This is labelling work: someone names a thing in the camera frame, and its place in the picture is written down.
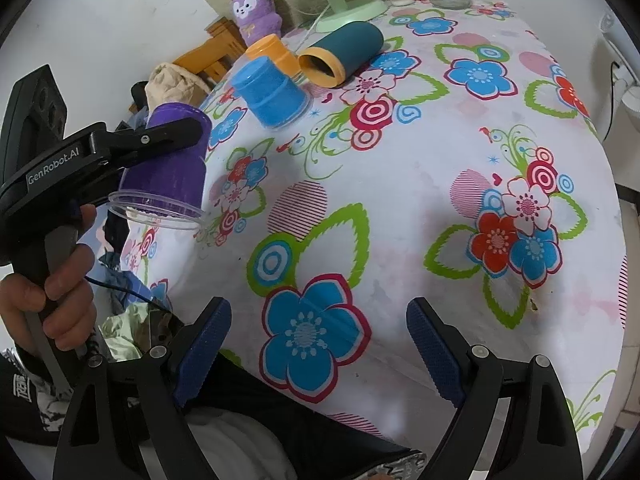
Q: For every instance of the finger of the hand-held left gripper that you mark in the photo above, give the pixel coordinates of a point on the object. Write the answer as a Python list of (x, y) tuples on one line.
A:
[(155, 141)]

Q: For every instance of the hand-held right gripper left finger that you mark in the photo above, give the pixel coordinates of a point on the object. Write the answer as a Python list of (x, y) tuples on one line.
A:
[(202, 355)]

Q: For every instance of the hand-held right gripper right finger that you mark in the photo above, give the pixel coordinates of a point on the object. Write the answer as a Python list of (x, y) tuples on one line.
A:
[(434, 355)]

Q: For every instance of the purple plastic cup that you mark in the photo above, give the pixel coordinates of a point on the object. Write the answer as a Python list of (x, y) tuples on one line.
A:
[(167, 185)]

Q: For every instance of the blue plastic cup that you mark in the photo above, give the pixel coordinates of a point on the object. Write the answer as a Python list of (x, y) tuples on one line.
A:
[(272, 92)]

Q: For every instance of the orange plastic cup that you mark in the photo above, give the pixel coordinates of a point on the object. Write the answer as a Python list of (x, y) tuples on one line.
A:
[(280, 55)]

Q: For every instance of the person's left hand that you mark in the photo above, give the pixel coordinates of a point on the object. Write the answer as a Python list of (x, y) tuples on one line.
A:
[(67, 305)]

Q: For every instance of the beige crumpled cloth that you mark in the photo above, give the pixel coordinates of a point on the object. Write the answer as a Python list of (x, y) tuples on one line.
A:
[(175, 85)]

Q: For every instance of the wooden chair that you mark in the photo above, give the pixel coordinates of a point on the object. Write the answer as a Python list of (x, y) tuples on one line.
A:
[(215, 55)]

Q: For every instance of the person's dark trousers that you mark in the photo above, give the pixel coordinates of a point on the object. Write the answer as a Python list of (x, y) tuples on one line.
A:
[(310, 430)]

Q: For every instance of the purple plush toy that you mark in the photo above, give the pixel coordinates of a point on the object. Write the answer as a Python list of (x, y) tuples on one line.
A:
[(255, 15)]

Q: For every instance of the floral tablecloth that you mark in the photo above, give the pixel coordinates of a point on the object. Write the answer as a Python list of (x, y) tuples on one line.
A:
[(400, 170)]

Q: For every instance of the teal tumbler with orange rim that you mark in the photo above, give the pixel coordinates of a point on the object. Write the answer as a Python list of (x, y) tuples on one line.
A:
[(350, 45)]

